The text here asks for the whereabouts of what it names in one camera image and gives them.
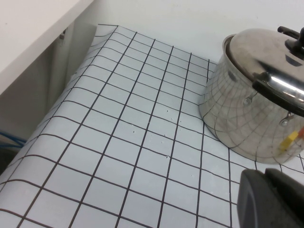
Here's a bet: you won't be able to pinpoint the white side cabinet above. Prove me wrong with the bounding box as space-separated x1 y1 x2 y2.
0 0 98 143

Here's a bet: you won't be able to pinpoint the small metal bracket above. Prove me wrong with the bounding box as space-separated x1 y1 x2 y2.
58 27 69 47

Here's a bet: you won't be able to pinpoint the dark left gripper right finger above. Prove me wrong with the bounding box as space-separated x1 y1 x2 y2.
265 167 304 228

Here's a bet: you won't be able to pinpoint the white black grid tablecloth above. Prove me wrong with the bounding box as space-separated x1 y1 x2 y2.
0 23 304 228

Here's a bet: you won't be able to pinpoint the stainless steel pot black handles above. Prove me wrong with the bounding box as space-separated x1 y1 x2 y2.
199 25 304 165

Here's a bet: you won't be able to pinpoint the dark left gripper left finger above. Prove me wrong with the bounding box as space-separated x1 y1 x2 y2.
237 168 293 228

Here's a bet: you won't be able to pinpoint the steel lid with black knob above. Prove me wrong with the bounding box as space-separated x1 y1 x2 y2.
223 28 304 106

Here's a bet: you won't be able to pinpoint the blue cable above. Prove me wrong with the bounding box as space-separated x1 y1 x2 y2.
0 132 27 147

